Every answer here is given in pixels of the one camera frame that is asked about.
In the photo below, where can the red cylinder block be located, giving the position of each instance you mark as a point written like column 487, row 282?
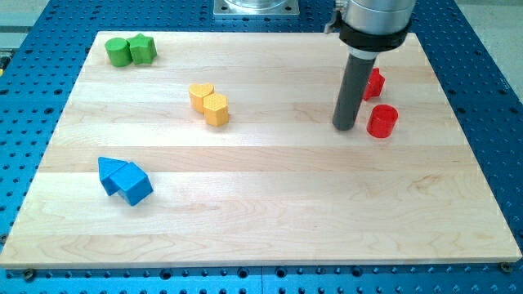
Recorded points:
column 382, row 121

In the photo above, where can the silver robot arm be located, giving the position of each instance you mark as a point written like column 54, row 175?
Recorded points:
column 369, row 27

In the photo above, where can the red star block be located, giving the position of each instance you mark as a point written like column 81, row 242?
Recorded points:
column 375, row 84

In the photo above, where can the green star block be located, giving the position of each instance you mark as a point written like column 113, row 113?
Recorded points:
column 142, row 48

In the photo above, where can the yellow hexagon block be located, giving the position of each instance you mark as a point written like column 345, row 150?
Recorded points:
column 215, row 109

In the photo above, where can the light wooden board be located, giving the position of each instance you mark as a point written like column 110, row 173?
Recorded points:
column 277, row 184

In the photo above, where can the yellow heart block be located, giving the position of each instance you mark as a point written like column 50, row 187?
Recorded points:
column 197, row 92

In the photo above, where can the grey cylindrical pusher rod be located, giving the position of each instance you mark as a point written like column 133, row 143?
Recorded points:
column 353, row 86

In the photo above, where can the blue cube block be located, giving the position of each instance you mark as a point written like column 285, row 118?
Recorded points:
column 131, row 183

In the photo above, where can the blue triangle block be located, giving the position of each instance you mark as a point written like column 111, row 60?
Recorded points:
column 106, row 168

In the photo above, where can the green cylinder block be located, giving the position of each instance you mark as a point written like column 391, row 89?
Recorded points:
column 118, row 51

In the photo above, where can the blue perforated table plate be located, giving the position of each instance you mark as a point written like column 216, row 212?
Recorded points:
column 57, row 39

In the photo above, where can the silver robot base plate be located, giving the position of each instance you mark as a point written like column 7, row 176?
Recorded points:
column 256, row 7

